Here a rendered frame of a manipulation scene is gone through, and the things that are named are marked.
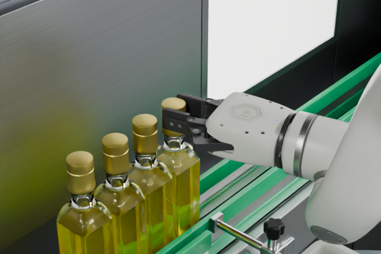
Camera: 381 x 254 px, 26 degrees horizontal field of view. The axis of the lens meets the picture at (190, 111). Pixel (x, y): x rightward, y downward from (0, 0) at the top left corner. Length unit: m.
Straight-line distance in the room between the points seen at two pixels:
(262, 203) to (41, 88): 0.44
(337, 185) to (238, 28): 0.55
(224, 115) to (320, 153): 0.14
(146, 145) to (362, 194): 0.32
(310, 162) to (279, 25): 0.53
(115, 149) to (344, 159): 0.30
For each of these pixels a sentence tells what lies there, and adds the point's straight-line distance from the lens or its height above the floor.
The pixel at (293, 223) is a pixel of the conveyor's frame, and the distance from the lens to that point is 1.44.
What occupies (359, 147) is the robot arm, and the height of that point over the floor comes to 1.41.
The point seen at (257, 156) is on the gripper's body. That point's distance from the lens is 1.06.
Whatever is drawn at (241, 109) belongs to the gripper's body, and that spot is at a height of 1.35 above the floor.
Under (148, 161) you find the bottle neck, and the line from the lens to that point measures 1.12.
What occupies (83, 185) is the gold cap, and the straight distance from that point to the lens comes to 1.03.
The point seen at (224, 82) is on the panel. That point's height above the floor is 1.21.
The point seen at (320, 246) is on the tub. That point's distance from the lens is 1.40.
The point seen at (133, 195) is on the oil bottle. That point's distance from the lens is 1.09.
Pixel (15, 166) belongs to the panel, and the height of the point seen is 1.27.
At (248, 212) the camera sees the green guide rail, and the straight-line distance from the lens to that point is 1.33.
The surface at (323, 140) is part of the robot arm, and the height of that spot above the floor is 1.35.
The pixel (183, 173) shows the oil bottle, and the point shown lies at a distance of 1.16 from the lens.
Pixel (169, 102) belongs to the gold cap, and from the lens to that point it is 1.13.
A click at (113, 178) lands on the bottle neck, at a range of 1.08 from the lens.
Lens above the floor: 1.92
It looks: 32 degrees down
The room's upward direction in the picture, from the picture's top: straight up
